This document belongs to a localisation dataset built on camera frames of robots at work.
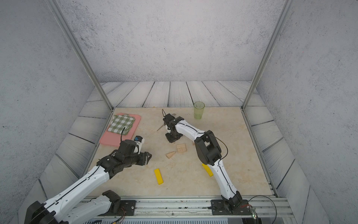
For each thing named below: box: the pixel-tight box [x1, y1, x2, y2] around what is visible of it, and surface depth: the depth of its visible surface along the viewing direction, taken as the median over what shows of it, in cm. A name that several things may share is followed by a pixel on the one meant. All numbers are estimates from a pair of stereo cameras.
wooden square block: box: [176, 143, 188, 153], surface depth 98 cm
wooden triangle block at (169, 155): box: [165, 151, 177, 160], surface depth 93 cm
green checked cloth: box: [107, 114, 136, 136], surface depth 112 cm
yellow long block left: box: [153, 168, 164, 185], surface depth 86 cm
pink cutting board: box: [117, 112, 142, 142], surface depth 114 cm
